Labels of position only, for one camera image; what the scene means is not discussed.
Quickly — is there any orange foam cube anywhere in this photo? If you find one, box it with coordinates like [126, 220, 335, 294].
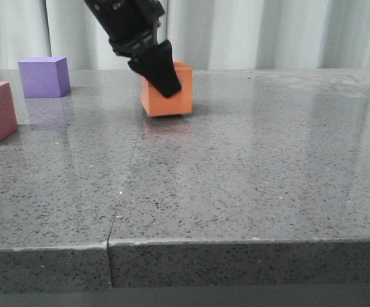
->
[141, 60, 193, 117]

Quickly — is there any grey pleated curtain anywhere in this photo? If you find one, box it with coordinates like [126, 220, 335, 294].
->
[0, 1, 370, 70]

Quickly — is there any purple foam cube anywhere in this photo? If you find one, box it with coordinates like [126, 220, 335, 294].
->
[18, 56, 71, 98]

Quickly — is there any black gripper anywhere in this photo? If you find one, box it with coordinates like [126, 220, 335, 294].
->
[84, 0, 182, 98]

